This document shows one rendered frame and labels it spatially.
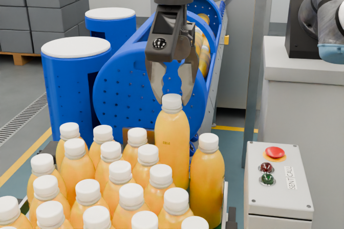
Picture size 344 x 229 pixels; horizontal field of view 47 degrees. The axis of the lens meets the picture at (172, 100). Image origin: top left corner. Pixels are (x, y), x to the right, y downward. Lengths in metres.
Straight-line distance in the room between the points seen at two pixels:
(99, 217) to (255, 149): 0.34
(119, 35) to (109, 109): 1.22
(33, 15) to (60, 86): 3.02
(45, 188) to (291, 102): 0.72
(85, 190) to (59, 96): 1.01
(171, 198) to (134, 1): 5.74
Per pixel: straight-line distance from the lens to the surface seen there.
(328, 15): 1.01
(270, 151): 0.77
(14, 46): 4.84
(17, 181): 2.75
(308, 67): 1.12
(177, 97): 0.77
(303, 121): 1.18
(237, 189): 2.53
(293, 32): 1.20
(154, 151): 0.76
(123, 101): 0.99
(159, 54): 0.66
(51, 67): 1.62
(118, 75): 0.97
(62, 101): 1.65
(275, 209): 0.66
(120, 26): 2.19
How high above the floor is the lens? 1.50
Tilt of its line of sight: 24 degrees down
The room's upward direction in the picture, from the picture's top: straight up
